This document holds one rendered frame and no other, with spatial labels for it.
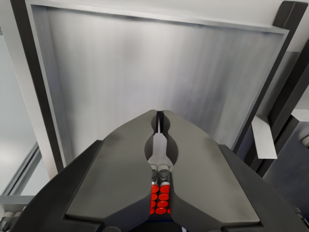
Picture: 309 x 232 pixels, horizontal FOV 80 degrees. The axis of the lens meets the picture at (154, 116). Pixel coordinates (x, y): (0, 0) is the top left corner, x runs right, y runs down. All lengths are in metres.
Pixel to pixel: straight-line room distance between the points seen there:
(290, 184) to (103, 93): 0.45
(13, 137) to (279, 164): 1.63
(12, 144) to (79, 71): 1.54
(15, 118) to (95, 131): 1.31
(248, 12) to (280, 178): 0.36
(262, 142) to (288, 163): 0.15
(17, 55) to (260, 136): 0.35
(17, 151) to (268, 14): 1.76
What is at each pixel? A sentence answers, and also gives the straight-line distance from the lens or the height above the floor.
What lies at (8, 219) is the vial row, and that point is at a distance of 0.54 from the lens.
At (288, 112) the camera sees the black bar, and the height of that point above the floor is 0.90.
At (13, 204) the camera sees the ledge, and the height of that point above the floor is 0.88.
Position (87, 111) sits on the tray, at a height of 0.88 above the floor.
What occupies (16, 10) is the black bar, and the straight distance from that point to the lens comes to 0.25.
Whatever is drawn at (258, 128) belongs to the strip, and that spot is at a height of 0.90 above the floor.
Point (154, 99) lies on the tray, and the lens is 0.27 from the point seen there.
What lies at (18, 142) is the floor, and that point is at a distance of 1.74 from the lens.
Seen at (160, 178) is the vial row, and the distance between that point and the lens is 0.34.
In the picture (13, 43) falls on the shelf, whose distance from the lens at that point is 0.28.
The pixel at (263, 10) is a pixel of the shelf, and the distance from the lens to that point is 0.28.
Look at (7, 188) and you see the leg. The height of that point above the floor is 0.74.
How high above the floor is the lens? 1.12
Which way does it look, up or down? 56 degrees down
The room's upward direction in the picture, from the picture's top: 173 degrees clockwise
